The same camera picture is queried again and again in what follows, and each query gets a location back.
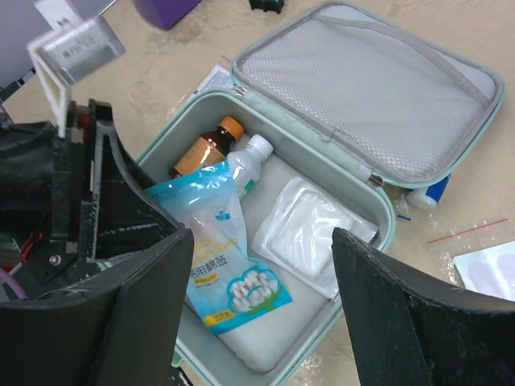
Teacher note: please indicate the white bandage roll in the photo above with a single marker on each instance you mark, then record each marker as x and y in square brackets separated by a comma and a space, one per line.
[423, 199]

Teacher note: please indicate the mint green medicine case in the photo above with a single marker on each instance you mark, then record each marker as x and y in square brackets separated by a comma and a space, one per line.
[349, 102]

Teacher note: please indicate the zip bag with plasters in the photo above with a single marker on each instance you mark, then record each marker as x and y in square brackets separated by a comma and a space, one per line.
[479, 257]

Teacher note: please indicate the small clear packet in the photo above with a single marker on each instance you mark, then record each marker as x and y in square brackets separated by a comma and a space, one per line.
[218, 77]

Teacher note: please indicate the purple metronome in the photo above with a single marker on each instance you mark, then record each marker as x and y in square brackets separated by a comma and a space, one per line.
[164, 14]

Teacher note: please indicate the amber medicine bottle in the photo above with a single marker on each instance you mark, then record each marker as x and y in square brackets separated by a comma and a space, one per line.
[210, 148]

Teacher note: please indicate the white plastic bottle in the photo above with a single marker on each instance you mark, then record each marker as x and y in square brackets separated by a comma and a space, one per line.
[246, 164]

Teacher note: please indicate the blue owl toy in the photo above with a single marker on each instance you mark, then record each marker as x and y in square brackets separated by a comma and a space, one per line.
[267, 5]

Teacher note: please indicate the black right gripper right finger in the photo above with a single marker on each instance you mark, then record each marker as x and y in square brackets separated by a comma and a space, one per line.
[409, 328]

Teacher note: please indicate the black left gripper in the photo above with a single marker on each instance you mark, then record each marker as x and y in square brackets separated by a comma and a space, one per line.
[61, 227]

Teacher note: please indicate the white gauze packet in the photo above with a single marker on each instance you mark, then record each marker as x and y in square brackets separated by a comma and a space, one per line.
[297, 234]

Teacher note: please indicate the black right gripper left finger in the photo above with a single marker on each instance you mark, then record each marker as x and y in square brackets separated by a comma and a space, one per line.
[118, 327]

